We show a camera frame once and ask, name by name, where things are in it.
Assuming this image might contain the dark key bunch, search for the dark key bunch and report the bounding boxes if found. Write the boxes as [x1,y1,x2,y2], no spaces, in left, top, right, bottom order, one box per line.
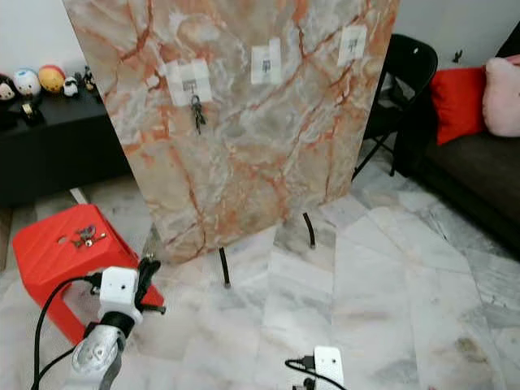
[190,94,207,136]

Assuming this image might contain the brass key bunch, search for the brass key bunch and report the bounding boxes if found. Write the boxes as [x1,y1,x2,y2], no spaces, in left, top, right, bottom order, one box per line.
[72,224,107,249]

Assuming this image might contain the black board leg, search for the black board leg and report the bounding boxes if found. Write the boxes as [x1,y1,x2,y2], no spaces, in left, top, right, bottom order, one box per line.
[217,247,231,288]
[301,212,317,249]

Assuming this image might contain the red plastic stool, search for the red plastic stool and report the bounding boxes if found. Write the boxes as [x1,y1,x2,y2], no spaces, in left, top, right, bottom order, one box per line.
[11,202,144,345]

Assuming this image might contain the black low console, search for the black low console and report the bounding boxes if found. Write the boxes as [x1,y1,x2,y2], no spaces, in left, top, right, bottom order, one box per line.
[0,88,136,209]

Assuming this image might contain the orange marble pattern board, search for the orange marble pattern board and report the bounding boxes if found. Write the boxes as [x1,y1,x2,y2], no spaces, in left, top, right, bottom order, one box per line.
[62,0,401,266]

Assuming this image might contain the black tape dispenser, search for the black tape dispenser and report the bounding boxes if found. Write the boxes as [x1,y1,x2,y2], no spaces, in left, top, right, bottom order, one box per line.
[19,98,46,125]

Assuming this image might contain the black toy figure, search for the black toy figure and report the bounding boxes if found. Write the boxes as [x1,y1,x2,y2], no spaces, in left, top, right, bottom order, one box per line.
[79,66,97,95]

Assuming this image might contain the orange round plush toy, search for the orange round plush toy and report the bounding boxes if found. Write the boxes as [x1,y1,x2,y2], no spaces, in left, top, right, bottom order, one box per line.
[37,64,67,95]

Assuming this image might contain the white round plush toy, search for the white round plush toy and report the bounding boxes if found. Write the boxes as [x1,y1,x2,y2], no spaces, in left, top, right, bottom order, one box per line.
[13,67,42,99]

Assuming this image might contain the black round plush toy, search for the black round plush toy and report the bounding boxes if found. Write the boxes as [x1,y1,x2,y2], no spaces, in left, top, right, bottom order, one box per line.
[0,74,20,103]

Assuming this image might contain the dark sofa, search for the dark sofa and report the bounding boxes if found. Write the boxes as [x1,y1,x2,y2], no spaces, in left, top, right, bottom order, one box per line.
[397,104,520,249]

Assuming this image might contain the red cushion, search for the red cushion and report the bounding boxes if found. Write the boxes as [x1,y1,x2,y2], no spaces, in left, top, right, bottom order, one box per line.
[430,66,493,146]

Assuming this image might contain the black folding chair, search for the black folding chair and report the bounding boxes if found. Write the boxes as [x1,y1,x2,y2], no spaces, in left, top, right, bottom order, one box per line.
[353,33,440,182]

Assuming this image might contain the pink cushion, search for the pink cushion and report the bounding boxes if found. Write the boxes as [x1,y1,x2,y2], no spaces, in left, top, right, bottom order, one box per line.
[481,54,520,138]

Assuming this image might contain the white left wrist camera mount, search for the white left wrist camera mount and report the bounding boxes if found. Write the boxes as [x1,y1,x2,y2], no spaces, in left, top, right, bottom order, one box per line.
[98,267,141,327]

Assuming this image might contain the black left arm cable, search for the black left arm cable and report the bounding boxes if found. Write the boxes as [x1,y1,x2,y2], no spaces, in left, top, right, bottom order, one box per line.
[34,275,103,390]

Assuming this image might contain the taped wall hook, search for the taped wall hook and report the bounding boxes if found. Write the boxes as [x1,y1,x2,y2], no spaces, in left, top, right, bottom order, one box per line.
[166,58,213,107]
[249,41,284,87]
[337,25,369,68]

